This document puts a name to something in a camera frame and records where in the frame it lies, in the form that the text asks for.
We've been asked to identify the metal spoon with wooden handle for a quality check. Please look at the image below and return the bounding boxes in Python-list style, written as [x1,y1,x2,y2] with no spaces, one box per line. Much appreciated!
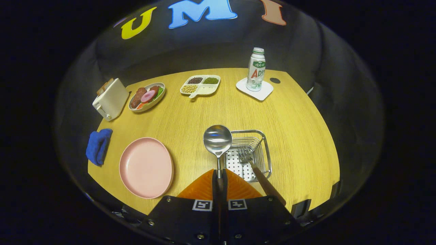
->
[203,125,233,179]

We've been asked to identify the metal fork with wooden handle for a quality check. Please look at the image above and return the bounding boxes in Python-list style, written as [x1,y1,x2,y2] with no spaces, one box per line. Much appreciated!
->
[237,147,286,206]

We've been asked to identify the white drink bottle green cap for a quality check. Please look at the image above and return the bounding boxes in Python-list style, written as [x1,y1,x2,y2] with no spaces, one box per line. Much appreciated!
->
[246,47,266,92]

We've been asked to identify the pink plate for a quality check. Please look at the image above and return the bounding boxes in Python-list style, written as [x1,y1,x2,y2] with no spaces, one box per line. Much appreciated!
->
[119,137,174,199]

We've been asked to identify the brown toast slices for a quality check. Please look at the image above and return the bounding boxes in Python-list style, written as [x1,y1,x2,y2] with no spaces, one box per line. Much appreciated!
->
[96,78,114,96]

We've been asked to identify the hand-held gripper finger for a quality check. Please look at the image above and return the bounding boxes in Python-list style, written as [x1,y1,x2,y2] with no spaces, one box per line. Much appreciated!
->
[138,169,220,245]
[218,169,302,245]

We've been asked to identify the blue folded cloth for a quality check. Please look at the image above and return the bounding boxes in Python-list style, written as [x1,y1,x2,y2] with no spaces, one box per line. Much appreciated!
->
[85,128,113,166]

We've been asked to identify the white square coaster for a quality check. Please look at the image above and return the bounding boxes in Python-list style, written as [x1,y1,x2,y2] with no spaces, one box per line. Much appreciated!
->
[236,77,274,101]

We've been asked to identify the brown sausage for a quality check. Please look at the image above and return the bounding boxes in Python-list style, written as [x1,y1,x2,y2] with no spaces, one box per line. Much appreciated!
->
[130,88,147,109]

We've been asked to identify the metal wire basket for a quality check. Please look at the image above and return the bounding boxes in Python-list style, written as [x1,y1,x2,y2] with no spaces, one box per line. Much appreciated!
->
[223,130,272,183]

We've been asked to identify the white toaster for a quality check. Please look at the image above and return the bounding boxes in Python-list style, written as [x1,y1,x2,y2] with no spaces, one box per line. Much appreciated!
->
[92,78,130,121]

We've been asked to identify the grey bowl with food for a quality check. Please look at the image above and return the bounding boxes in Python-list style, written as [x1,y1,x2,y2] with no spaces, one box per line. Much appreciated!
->
[128,82,166,113]

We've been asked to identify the white divided dish with beans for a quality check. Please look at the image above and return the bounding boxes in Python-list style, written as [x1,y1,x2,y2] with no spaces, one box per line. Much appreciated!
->
[180,75,221,99]

